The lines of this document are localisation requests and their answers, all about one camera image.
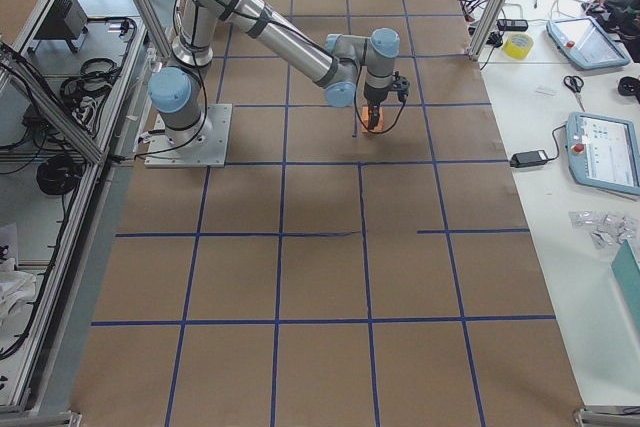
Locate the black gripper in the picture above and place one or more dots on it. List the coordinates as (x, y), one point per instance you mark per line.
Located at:
(373, 99)

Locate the orange foam block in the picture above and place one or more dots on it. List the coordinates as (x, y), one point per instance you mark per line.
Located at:
(372, 119)

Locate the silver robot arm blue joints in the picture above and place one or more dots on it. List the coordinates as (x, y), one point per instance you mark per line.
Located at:
(337, 67)

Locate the yellow tape roll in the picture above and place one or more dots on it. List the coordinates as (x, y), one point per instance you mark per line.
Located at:
(518, 45)

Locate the black power adapter brick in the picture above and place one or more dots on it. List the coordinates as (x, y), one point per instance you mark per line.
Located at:
(528, 159)

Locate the blue teach pendant tablet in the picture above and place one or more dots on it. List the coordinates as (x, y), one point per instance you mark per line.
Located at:
(603, 152)

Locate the bag of small parts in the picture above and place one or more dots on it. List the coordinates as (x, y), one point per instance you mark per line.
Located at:
(606, 229)

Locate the teal box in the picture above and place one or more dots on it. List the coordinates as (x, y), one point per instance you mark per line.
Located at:
(625, 271)

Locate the wrist camera with black cable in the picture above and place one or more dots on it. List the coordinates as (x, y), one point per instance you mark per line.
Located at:
(400, 85)

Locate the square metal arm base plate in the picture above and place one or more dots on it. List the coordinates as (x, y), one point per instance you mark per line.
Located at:
(205, 144)

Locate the black handled scissors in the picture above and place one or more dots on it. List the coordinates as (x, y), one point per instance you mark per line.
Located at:
(575, 84)

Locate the aluminium frame cabinet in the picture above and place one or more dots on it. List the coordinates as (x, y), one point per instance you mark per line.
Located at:
(65, 77)

